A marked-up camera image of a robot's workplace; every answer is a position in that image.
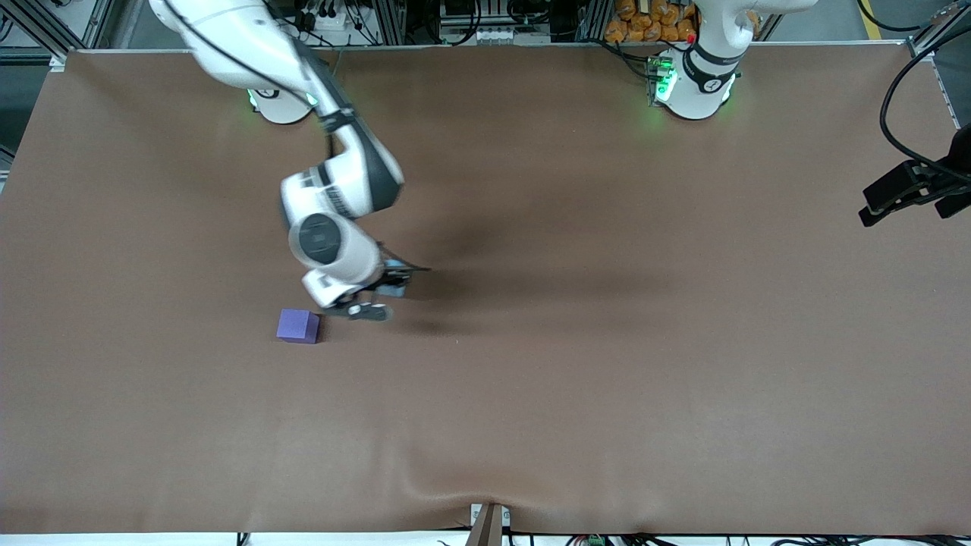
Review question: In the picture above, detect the purple foam block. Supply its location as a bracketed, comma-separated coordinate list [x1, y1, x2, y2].
[276, 309, 320, 344]

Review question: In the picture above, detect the brown table mat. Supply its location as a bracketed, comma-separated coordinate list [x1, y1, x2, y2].
[0, 42, 971, 535]

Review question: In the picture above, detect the grey electrical control unit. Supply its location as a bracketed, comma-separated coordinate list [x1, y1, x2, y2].
[440, 0, 548, 46]

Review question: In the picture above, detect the white power strip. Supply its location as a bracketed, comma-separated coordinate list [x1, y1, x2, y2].
[300, 0, 357, 35]

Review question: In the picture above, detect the pile of orange round objects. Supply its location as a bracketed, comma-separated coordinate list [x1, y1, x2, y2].
[605, 0, 697, 44]

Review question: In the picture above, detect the aluminium frame post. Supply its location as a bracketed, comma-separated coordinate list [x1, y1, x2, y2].
[0, 0, 115, 71]
[907, 0, 971, 61]

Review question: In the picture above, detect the metal table clamp bracket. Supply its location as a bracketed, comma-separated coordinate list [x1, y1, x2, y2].
[469, 502, 512, 546]

